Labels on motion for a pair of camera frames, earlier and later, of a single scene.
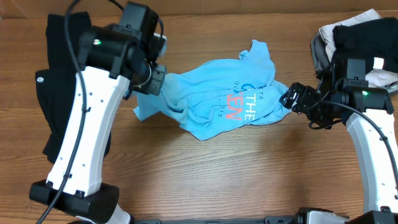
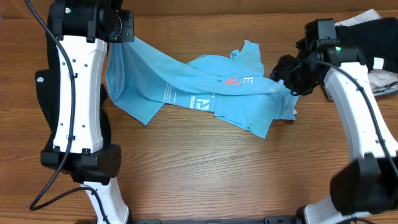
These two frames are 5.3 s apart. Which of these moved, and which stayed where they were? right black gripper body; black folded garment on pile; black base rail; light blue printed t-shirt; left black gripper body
Moved: left black gripper body; light blue printed t-shirt; right black gripper body
Stayed: black folded garment on pile; black base rail
